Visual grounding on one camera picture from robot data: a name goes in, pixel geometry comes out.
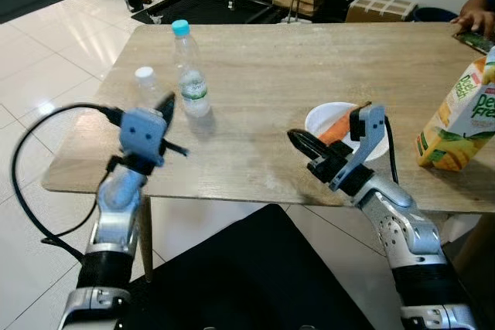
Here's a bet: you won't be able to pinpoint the orange carrot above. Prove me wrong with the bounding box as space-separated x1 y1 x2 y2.
317 114 358 147

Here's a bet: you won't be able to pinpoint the white ceramic bowl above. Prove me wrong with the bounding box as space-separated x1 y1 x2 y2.
305 102 387 162

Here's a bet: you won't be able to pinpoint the person's hand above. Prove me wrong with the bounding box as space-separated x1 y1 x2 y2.
451 9 495 37

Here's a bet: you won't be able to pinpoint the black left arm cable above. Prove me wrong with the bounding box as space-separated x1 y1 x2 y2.
11 103 125 265

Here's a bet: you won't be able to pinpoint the black stand base platform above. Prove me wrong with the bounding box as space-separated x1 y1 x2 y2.
131 0 299 26

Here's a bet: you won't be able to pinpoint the dark round bin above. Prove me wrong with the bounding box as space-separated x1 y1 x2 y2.
410 7 461 24

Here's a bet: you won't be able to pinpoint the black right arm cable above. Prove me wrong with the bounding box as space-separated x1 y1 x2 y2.
383 114 400 184

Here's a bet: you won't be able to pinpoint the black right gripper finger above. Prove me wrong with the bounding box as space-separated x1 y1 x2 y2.
294 143 329 165
288 130 335 155

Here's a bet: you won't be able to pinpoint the cardboard box white foam blocks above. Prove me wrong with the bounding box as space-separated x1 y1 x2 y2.
346 0 418 23

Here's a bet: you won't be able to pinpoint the large black floor mat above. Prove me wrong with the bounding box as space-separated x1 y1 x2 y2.
124 205 372 330

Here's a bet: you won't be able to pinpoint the blue cap water bottle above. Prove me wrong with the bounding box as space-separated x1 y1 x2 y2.
172 19 211 118

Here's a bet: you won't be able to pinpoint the small brown cardboard box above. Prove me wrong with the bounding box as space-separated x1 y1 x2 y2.
272 0 326 18

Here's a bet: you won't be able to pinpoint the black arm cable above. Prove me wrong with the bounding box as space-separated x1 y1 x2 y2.
383 114 400 184
11 103 125 265

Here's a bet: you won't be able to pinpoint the light wooden table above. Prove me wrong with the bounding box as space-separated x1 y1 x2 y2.
41 22 495 292

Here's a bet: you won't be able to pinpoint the small white cap bottle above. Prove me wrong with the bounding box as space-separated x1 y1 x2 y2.
134 66 165 111

